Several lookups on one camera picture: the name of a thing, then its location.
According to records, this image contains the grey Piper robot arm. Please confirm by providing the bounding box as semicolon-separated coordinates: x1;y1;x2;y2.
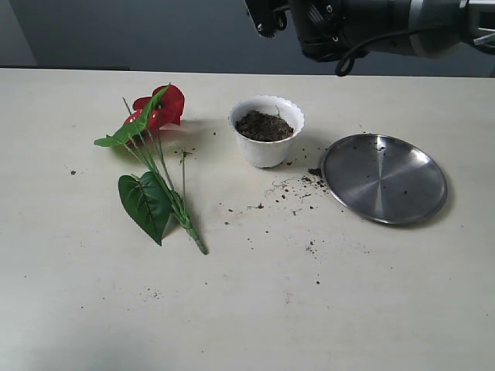
288;0;494;62

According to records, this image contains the loose green stem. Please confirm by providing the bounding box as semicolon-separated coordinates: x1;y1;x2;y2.
180;150;191;204

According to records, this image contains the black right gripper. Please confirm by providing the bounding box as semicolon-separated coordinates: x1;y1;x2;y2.
288;0;391;62

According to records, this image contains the round steel plate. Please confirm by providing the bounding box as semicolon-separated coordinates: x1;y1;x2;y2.
320;133;449;226

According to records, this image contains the white plastic flower pot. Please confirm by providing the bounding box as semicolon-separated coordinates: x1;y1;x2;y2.
228;95;305;168

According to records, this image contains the red artificial flower with leaves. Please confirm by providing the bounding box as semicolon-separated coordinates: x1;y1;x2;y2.
94;83;209;255

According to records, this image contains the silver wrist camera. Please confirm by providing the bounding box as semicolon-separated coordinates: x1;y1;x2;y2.
244;0;289;39

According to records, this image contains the dark brown potting soil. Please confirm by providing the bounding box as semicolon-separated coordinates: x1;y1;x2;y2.
234;110;295;142

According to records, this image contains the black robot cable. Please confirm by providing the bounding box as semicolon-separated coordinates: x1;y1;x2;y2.
334;25;457;77

